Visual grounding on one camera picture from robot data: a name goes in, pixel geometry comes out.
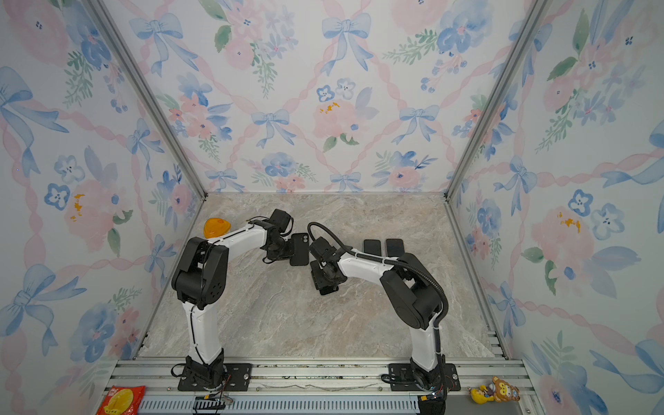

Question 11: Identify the black phone case with camera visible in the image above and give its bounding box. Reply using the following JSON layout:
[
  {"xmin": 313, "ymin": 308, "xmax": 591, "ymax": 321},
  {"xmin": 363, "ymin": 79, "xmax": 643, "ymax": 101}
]
[{"xmin": 289, "ymin": 233, "xmax": 310, "ymax": 266}]

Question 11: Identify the black phone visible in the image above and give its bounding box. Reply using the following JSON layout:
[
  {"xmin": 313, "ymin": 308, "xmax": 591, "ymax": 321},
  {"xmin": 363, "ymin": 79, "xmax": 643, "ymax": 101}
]
[{"xmin": 362, "ymin": 239, "xmax": 382, "ymax": 257}]

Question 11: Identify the black phone screen up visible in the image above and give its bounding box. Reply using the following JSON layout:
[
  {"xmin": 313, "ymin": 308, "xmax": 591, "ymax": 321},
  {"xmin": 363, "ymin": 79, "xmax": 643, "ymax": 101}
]
[{"xmin": 386, "ymin": 239, "xmax": 406, "ymax": 258}]

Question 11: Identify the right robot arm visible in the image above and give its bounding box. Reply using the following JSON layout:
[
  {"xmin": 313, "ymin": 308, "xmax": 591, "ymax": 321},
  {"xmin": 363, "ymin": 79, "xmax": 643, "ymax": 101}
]
[{"xmin": 310, "ymin": 238, "xmax": 449, "ymax": 391}]

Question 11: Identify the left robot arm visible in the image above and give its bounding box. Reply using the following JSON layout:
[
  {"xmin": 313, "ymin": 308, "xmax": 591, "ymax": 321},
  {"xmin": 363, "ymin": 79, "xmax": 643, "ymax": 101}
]
[{"xmin": 171, "ymin": 209, "xmax": 295, "ymax": 392}]

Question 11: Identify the orange lid yogurt cup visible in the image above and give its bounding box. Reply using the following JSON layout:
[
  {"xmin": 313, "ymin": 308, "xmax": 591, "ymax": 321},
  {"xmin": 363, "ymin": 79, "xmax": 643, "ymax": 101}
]
[{"xmin": 203, "ymin": 217, "xmax": 231, "ymax": 239}]

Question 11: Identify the yellow and brown plush toy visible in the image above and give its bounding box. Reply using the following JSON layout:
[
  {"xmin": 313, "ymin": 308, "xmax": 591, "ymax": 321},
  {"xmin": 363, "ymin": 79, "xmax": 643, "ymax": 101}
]
[{"xmin": 470, "ymin": 376, "xmax": 520, "ymax": 405}]

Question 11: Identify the red chip bag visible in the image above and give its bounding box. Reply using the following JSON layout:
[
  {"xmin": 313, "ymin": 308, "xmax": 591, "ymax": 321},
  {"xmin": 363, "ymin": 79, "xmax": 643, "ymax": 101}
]
[{"xmin": 96, "ymin": 386, "xmax": 145, "ymax": 415}]

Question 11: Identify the black corrugated cable hose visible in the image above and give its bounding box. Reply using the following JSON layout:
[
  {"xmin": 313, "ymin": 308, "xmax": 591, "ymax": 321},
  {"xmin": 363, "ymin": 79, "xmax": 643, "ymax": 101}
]
[{"xmin": 307, "ymin": 221, "xmax": 451, "ymax": 364}]

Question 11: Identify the aluminium rail frame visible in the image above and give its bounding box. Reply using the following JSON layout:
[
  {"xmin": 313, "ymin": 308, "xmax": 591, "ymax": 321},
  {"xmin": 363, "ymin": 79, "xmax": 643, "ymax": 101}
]
[{"xmin": 105, "ymin": 358, "xmax": 544, "ymax": 414}]

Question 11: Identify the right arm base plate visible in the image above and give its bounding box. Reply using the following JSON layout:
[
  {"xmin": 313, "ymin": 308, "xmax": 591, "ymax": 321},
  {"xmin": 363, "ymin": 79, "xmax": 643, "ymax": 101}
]
[{"xmin": 380, "ymin": 363, "xmax": 461, "ymax": 393}]

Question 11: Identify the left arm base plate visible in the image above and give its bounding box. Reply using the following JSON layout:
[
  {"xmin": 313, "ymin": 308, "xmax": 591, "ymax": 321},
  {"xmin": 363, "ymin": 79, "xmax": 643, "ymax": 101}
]
[{"xmin": 177, "ymin": 361, "xmax": 253, "ymax": 393}]

